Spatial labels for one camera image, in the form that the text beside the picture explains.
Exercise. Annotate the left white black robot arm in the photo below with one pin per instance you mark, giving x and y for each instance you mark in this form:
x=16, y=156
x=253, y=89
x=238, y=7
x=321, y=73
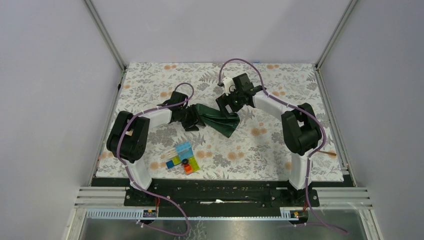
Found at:
x=127, y=139

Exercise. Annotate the dark green cloth napkin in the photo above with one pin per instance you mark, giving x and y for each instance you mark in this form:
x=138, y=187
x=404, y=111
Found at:
x=214, y=118

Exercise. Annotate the aluminium frame post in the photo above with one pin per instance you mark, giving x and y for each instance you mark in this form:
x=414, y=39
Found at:
x=98, y=22
x=337, y=31

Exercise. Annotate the copper spoon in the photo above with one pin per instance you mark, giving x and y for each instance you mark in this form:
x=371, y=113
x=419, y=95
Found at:
x=329, y=153

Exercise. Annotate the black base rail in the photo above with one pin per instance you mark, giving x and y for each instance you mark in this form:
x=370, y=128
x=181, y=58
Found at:
x=221, y=198

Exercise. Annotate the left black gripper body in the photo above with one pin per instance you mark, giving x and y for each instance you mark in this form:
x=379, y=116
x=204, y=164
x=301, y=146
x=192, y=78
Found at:
x=188, y=117

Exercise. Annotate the colourful toy brick assembly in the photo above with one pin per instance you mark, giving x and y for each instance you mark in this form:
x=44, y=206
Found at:
x=182, y=155

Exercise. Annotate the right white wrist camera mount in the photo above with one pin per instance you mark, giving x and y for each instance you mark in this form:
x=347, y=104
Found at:
x=229, y=85

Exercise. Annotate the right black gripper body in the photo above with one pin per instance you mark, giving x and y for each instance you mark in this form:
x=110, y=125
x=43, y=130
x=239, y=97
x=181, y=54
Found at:
x=233, y=100

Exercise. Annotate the left aluminium frame post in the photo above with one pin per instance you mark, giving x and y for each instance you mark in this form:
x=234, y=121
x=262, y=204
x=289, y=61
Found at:
x=98, y=22

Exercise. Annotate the floral patterned table mat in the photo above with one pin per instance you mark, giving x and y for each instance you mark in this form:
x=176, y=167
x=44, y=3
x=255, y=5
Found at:
x=256, y=150

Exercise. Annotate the right aluminium frame post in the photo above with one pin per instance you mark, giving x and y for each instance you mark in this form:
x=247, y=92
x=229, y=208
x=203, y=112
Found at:
x=337, y=31

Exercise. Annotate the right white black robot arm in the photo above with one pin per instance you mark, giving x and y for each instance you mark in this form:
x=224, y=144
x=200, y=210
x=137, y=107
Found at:
x=300, y=129

